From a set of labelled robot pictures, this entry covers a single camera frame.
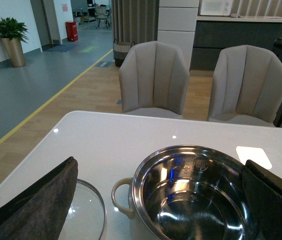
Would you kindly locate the dark kitchen counter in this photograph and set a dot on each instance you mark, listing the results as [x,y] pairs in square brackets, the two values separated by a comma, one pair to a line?
[214,33]

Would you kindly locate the red fire cabinet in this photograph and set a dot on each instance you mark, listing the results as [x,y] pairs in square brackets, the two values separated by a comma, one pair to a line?
[71,30]

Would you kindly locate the white electric cooking pot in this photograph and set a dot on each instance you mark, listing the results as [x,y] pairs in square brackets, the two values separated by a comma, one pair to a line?
[188,192]

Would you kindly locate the green potted plant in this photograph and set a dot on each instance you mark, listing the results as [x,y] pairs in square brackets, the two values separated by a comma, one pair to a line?
[12,33]

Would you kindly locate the beige chair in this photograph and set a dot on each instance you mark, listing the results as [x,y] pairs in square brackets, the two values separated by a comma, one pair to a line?
[246,87]
[153,81]

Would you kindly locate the beige chair left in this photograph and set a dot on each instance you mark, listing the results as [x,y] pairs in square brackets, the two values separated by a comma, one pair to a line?
[153,81]

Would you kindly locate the woven basket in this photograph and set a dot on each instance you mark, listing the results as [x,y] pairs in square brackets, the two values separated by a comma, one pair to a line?
[120,50]

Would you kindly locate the left gripper felt left finger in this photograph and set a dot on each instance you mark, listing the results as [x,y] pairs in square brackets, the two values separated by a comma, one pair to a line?
[39,212]

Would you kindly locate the white microwave oven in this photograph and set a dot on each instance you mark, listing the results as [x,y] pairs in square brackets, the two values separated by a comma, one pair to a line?
[215,7]

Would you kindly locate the glass pot lid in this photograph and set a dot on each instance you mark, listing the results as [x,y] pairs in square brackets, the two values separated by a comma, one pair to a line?
[86,218]

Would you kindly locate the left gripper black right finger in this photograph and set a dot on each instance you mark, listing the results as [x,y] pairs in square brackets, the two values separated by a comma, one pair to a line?
[263,191]

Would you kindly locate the beige chair right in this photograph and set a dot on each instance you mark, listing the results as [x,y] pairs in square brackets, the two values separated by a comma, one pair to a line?
[246,87]

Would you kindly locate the office swivel chair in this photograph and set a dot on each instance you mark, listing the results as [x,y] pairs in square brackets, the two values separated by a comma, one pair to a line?
[101,15]

